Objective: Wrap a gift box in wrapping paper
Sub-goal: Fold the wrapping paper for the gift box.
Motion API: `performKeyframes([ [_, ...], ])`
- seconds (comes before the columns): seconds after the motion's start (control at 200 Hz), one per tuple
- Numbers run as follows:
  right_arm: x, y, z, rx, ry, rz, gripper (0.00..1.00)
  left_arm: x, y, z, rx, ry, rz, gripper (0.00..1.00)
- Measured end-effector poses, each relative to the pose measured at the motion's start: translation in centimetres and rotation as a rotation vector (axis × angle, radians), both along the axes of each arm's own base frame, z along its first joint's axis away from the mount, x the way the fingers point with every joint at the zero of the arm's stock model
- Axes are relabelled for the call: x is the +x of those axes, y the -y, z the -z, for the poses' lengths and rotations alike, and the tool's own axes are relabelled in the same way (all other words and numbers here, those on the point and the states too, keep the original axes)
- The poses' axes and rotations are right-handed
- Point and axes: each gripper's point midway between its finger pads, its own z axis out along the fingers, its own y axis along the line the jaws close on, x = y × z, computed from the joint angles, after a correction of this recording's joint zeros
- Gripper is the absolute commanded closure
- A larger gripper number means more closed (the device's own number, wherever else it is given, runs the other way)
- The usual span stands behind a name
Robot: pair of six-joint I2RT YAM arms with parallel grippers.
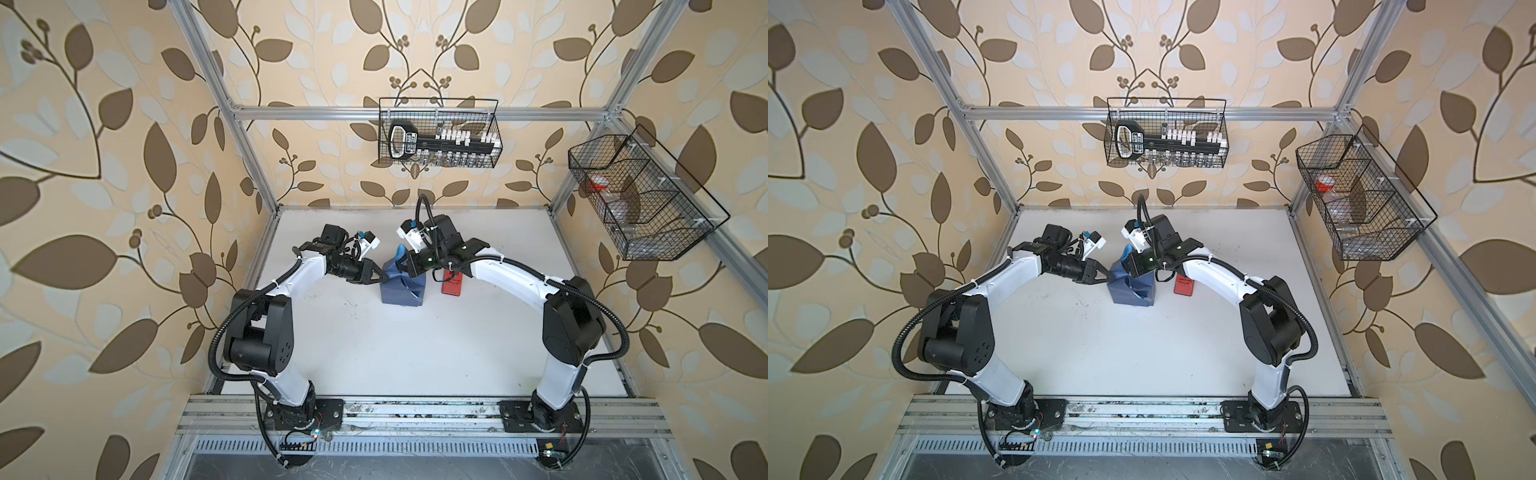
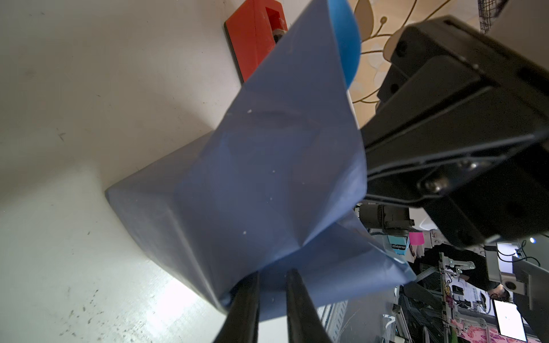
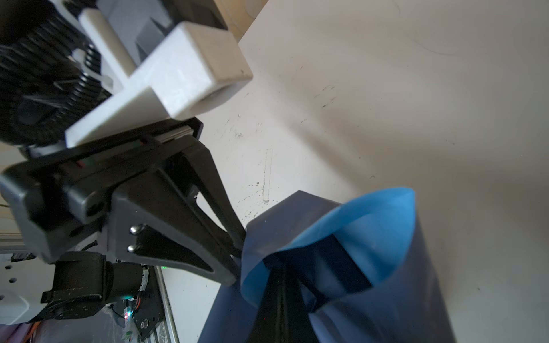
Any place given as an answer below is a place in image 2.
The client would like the red tape dispenser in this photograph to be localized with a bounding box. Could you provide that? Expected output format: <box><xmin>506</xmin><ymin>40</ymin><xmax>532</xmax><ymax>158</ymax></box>
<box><xmin>224</xmin><ymin>0</ymin><xmax>288</xmax><ymax>83</ymax></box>

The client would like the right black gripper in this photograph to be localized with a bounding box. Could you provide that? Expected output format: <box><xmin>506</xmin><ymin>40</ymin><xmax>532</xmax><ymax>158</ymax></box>
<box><xmin>361</xmin><ymin>16</ymin><xmax>548</xmax><ymax>247</ymax></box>

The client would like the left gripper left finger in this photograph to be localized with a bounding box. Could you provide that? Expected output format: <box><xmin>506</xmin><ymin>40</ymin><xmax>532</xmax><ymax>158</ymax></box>
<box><xmin>214</xmin><ymin>272</ymin><xmax>260</xmax><ymax>343</ymax></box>

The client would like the light blue wrapping paper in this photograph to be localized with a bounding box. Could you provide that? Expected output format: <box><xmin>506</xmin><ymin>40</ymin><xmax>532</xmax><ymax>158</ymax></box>
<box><xmin>106</xmin><ymin>1</ymin><xmax>415</xmax><ymax>321</ymax></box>

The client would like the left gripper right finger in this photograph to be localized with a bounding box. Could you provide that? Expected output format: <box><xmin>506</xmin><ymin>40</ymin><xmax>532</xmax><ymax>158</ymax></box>
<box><xmin>286</xmin><ymin>269</ymin><xmax>332</xmax><ymax>343</ymax></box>

